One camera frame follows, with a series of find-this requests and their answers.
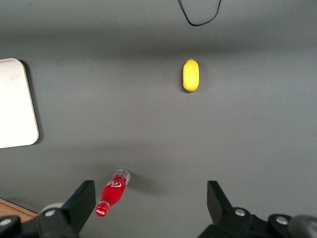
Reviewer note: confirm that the red cola bottle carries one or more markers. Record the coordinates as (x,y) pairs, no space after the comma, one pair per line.
(112,193)

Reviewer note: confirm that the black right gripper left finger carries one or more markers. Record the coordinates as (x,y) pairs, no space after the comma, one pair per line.
(74,210)

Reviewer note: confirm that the light wooden board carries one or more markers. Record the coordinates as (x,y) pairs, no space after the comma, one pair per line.
(12,208)

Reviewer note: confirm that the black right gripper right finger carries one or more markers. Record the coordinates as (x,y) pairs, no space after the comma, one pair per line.
(223,215)

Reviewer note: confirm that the white rectangular tray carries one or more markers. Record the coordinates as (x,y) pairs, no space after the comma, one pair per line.
(15,104)

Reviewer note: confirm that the yellow toy lemon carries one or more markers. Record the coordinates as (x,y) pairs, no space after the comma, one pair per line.
(191,75)

